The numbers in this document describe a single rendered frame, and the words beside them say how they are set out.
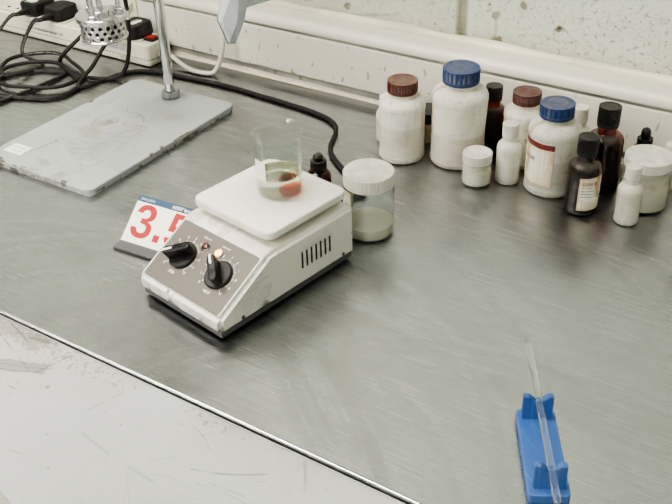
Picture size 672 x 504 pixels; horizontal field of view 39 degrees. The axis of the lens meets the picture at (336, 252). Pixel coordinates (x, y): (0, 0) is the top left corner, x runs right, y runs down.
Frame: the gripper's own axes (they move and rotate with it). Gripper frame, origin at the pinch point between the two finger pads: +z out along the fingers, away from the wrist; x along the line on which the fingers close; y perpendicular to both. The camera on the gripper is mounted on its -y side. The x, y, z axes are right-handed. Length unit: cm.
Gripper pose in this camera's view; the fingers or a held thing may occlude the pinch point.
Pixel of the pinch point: (171, 4)
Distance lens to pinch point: 86.5
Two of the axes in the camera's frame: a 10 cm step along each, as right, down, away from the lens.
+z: -3.8, 8.0, 4.7
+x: -6.6, -5.9, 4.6
